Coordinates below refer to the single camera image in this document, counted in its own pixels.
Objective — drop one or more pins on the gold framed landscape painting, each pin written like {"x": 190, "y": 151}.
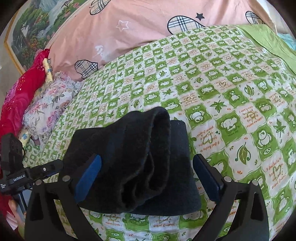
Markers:
{"x": 34, "y": 34}

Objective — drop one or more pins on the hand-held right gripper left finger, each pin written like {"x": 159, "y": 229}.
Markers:
{"x": 89, "y": 176}

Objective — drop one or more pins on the pink duvet with plaid hearts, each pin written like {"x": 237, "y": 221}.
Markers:
{"x": 138, "y": 27}

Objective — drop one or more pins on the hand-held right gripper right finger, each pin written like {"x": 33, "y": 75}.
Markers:
{"x": 205, "y": 176}

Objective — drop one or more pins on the light blue cloth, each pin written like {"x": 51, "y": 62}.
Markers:
{"x": 286, "y": 39}

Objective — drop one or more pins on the red cloth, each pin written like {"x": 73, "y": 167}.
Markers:
{"x": 18, "y": 99}

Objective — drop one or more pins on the person's left hand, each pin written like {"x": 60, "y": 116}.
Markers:
{"x": 13, "y": 213}

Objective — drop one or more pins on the black pants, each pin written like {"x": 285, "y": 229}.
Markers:
{"x": 138, "y": 162}

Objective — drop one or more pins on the floral ruffled pillow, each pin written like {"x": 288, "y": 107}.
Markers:
{"x": 50, "y": 102}

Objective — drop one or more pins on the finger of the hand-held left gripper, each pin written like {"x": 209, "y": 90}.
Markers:
{"x": 47, "y": 168}

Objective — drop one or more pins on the plain green sheet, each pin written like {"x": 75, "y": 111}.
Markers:
{"x": 266, "y": 39}

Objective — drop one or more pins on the green checkered bed sheet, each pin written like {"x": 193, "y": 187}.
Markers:
{"x": 231, "y": 104}

